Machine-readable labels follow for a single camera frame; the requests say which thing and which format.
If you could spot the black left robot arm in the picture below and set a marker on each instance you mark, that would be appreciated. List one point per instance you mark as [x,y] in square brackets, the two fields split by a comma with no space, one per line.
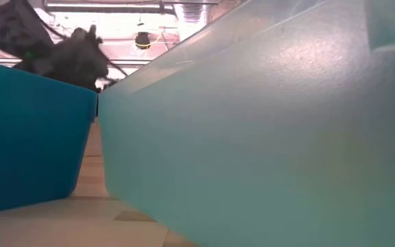
[15,31]

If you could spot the blue plastic bin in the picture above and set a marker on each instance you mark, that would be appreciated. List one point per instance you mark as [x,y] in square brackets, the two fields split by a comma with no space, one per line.
[29,137]

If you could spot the light green translucent bin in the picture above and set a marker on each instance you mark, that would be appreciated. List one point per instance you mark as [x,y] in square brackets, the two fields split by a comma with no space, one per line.
[252,154]

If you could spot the long ceiling light fixture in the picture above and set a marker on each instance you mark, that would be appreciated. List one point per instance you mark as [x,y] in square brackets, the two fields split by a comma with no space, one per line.
[115,6]

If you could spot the black ceiling lamp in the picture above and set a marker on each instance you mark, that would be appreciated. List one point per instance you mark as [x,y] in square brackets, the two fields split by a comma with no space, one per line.
[142,40]

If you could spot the silver ceiling air duct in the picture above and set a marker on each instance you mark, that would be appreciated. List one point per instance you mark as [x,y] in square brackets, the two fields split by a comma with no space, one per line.
[190,15]

